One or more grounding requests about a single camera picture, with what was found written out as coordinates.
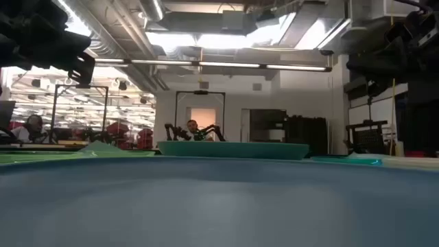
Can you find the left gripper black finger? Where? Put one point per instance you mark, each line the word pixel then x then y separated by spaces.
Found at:
pixel 84 70

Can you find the translucent green plastic plate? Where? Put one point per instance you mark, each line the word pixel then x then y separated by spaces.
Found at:
pixel 51 157

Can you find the translucent blue plastic plate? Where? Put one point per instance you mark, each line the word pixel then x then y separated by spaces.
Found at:
pixel 346 160

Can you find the large teal plastic plate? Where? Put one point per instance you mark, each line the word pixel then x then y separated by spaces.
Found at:
pixel 233 151

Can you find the large blue plastic plate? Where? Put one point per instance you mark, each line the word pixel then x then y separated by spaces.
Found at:
pixel 219 206

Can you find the black background robot arm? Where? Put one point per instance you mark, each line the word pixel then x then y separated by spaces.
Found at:
pixel 212 132
pixel 175 132

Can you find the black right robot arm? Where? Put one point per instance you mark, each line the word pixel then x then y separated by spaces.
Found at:
pixel 430 51

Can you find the long ceiling light tube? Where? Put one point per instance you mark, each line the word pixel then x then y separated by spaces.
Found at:
pixel 229 64
pixel 109 60
pixel 161 62
pixel 296 68

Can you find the red equipment cases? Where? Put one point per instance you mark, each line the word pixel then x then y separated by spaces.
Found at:
pixel 118 129

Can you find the grey monitor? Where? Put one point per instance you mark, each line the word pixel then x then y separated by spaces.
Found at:
pixel 7 115

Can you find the red box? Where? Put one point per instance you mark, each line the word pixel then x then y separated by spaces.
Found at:
pixel 415 153

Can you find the black stacked crates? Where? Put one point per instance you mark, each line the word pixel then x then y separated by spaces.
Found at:
pixel 307 133

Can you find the person behind black robot arms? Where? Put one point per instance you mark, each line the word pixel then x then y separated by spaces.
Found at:
pixel 193 128

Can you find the grey ceiling box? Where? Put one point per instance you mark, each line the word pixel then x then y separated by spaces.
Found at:
pixel 235 20

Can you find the wide black metal frame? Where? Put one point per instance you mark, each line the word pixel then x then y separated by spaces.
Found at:
pixel 54 113

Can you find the black security camera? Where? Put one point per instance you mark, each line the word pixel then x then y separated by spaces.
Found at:
pixel 326 52

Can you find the round silver ventilation duct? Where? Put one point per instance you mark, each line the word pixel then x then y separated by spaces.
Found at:
pixel 154 8

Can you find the dark wall screen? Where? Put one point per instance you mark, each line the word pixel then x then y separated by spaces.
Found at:
pixel 267 123

